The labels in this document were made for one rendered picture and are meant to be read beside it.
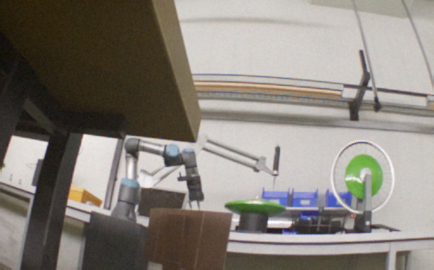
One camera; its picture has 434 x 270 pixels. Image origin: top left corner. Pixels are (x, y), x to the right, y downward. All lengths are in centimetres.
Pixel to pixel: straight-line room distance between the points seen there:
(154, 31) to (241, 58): 286
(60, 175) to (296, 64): 278
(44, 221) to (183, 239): 51
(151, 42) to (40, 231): 36
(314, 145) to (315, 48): 111
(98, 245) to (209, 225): 57
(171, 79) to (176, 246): 64
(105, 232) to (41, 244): 79
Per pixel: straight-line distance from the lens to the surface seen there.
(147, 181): 170
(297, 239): 147
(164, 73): 35
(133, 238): 125
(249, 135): 269
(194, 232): 91
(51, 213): 52
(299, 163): 259
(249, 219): 148
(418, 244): 174
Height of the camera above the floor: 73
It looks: 25 degrees up
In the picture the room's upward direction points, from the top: 9 degrees clockwise
